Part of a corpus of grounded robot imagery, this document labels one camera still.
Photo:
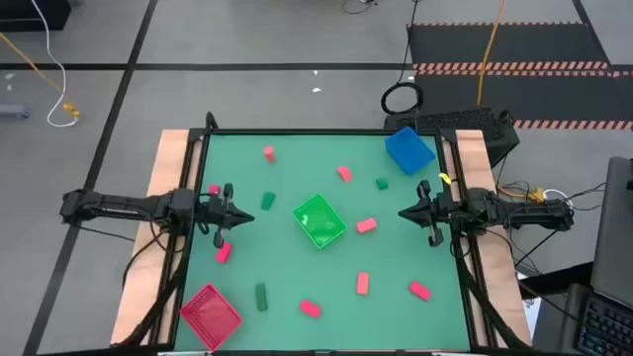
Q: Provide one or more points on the grey laptop lid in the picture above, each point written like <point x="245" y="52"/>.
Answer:
<point x="615" y="232"/>

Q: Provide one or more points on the grey floor object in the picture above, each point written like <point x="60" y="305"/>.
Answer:
<point x="12" y="112"/>

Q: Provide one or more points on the black striped-edge floor mat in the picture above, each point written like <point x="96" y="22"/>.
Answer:
<point x="519" y="44"/>

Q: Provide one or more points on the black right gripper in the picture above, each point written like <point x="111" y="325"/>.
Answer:
<point x="440" y="212"/>

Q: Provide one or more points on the black keyboard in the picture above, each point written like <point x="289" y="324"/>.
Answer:
<point x="605" y="329"/>

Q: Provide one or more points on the black table frame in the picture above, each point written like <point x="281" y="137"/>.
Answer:
<point x="321" y="131"/>

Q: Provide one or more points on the red cylinder block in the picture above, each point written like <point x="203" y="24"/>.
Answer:
<point x="269" y="154"/>

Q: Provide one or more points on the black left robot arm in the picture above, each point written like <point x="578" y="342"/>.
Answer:
<point x="123" y="205"/>

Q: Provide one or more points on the green wedge block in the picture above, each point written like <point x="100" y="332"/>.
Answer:
<point x="267" y="201"/>

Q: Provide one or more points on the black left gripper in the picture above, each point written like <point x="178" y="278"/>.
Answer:
<point x="217" y="212"/>

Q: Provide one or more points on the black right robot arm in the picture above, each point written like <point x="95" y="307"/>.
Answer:
<point x="519" y="212"/>

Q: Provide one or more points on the green cube block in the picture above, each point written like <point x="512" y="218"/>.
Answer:
<point x="381" y="184"/>

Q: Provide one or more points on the red cube block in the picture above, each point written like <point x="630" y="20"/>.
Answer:
<point x="214" y="190"/>

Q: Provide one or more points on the red rectangular block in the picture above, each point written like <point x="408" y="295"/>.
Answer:
<point x="310" y="309"/>
<point x="366" y="226"/>
<point x="363" y="284"/>
<point x="420" y="291"/>
<point x="223" y="253"/>

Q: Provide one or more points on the yellow plug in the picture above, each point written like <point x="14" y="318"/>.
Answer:
<point x="536" y="194"/>

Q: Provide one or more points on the green plastic basket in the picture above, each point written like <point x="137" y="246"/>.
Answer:
<point x="321" y="222"/>

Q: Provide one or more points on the light wooden side board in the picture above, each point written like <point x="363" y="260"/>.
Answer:
<point x="472" y="153"/>
<point x="165" y="163"/>

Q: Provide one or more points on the blue plastic basket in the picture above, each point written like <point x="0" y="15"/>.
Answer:
<point x="409" y="151"/>

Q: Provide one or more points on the short red block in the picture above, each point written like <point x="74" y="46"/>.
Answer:
<point x="344" y="174"/>

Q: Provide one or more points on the red plastic basket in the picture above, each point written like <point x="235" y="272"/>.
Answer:
<point x="211" y="316"/>

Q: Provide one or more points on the long green block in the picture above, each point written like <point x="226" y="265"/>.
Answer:
<point x="261" y="297"/>

